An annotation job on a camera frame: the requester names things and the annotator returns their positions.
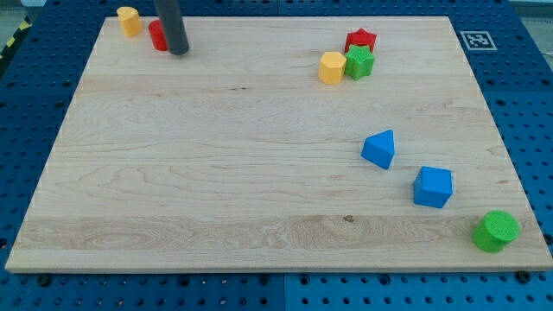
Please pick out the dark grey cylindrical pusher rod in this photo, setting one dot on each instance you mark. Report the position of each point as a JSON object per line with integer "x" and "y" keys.
{"x": 169, "y": 13}

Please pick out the red star block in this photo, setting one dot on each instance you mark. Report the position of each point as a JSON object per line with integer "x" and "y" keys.
{"x": 360, "y": 38}

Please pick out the green star block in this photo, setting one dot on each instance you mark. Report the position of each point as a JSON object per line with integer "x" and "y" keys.
{"x": 359, "y": 62}

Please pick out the red cylinder block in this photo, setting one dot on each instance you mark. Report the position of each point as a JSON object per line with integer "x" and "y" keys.
{"x": 157, "y": 36}

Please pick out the yellow rounded block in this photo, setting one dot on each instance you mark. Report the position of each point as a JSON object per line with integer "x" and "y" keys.
{"x": 129, "y": 20}

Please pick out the light wooden board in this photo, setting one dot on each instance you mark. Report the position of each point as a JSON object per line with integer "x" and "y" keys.
{"x": 236, "y": 157}

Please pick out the yellow hexagon block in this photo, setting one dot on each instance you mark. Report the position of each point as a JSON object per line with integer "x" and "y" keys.
{"x": 332, "y": 67}

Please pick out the blue triangle block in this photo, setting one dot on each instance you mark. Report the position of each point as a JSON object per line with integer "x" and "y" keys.
{"x": 379, "y": 149}

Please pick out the white fiducial marker tag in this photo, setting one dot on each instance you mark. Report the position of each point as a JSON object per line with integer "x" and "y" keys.
{"x": 478, "y": 40}

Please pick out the blue cube block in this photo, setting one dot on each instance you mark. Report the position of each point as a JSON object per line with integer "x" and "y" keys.
{"x": 432, "y": 187}

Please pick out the green cylinder block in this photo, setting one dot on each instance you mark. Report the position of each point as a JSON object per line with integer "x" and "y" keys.
{"x": 495, "y": 231}

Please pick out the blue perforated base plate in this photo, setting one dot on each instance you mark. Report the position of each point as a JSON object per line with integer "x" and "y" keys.
{"x": 36, "y": 90}

